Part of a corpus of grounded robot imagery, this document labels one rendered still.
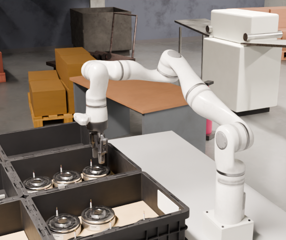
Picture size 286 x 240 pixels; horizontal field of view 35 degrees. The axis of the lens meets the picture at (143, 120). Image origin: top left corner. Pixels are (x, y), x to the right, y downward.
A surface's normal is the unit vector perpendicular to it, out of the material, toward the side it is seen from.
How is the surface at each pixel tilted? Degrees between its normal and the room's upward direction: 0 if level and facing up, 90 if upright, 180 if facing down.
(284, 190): 0
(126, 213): 0
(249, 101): 90
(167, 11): 90
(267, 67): 90
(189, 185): 0
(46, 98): 90
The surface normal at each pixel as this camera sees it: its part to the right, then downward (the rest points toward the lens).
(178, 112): 0.55, 0.26
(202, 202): 0.00, -0.95
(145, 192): -0.89, 0.15
